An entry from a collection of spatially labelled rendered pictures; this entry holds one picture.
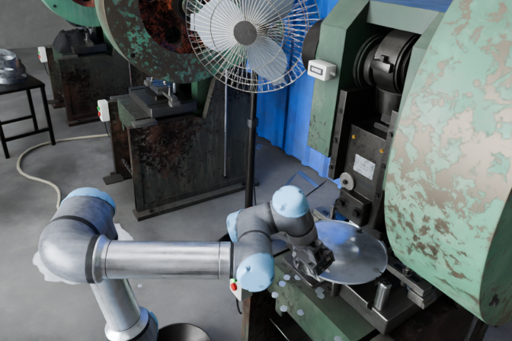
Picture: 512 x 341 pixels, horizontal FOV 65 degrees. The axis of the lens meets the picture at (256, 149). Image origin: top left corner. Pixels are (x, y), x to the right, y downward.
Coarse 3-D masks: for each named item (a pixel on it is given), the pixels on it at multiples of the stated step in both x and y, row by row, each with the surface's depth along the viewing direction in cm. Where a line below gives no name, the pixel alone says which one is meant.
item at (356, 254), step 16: (320, 224) 136; (336, 224) 137; (352, 224) 136; (336, 240) 128; (352, 240) 129; (368, 240) 130; (336, 256) 122; (352, 256) 122; (368, 256) 123; (384, 256) 123; (336, 272) 116; (352, 272) 116; (368, 272) 117
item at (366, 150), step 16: (352, 128) 115; (368, 128) 113; (384, 128) 111; (352, 144) 116; (368, 144) 111; (384, 144) 107; (352, 160) 118; (368, 160) 113; (352, 176) 119; (368, 176) 114; (352, 192) 119; (368, 192) 115; (352, 208) 118; (368, 208) 115; (368, 224) 118; (384, 224) 119
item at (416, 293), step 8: (392, 264) 124; (400, 264) 124; (392, 272) 123; (400, 272) 121; (408, 272) 120; (408, 280) 119; (416, 280) 119; (424, 280) 119; (416, 288) 117; (424, 288) 116; (408, 296) 119; (416, 296) 116; (424, 296) 116; (432, 296) 117; (424, 304) 115
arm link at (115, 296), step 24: (72, 192) 94; (96, 192) 94; (72, 216) 85; (96, 216) 88; (96, 288) 98; (120, 288) 100; (120, 312) 102; (144, 312) 110; (120, 336) 104; (144, 336) 107
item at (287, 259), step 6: (288, 258) 121; (288, 264) 119; (294, 270) 117; (300, 276) 115; (306, 276) 114; (306, 282) 113; (312, 282) 112; (318, 282) 113; (324, 282) 114; (330, 282) 124; (324, 288) 127; (330, 288) 124; (336, 288) 124; (330, 294) 125; (336, 294) 125
